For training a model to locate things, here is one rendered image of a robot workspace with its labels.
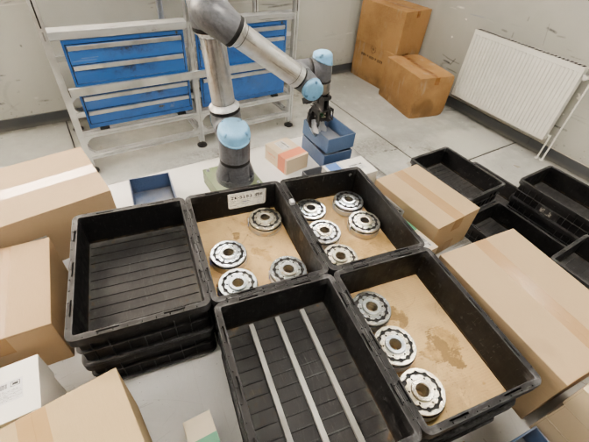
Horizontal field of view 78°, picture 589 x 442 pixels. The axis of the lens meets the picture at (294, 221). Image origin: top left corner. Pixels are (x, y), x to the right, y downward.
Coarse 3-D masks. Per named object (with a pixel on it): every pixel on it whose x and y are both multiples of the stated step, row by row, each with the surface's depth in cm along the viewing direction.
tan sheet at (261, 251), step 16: (272, 208) 123; (208, 224) 115; (224, 224) 116; (240, 224) 116; (208, 240) 110; (224, 240) 110; (240, 240) 111; (256, 240) 111; (272, 240) 112; (288, 240) 112; (208, 256) 105; (256, 256) 107; (272, 256) 107; (256, 272) 102
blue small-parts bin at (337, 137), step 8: (304, 120) 166; (336, 120) 169; (304, 128) 168; (328, 128) 175; (336, 128) 171; (344, 128) 166; (312, 136) 164; (320, 136) 159; (328, 136) 169; (336, 136) 170; (344, 136) 158; (352, 136) 161; (320, 144) 160; (328, 144) 155; (336, 144) 158; (344, 144) 161; (352, 144) 164; (328, 152) 158
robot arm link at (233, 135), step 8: (224, 120) 131; (232, 120) 132; (240, 120) 132; (216, 128) 135; (224, 128) 128; (232, 128) 129; (240, 128) 130; (248, 128) 131; (216, 136) 134; (224, 136) 127; (232, 136) 127; (240, 136) 128; (248, 136) 130; (224, 144) 129; (232, 144) 128; (240, 144) 129; (248, 144) 132; (224, 152) 131; (232, 152) 130; (240, 152) 131; (248, 152) 135; (224, 160) 134; (232, 160) 133; (240, 160) 134
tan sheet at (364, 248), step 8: (320, 200) 128; (328, 200) 128; (328, 208) 125; (328, 216) 122; (336, 216) 122; (336, 224) 119; (344, 224) 120; (344, 232) 116; (344, 240) 114; (352, 240) 114; (360, 240) 114; (368, 240) 115; (376, 240) 115; (384, 240) 115; (352, 248) 112; (360, 248) 112; (368, 248) 112; (376, 248) 112; (384, 248) 113; (392, 248) 113; (360, 256) 110; (368, 256) 110
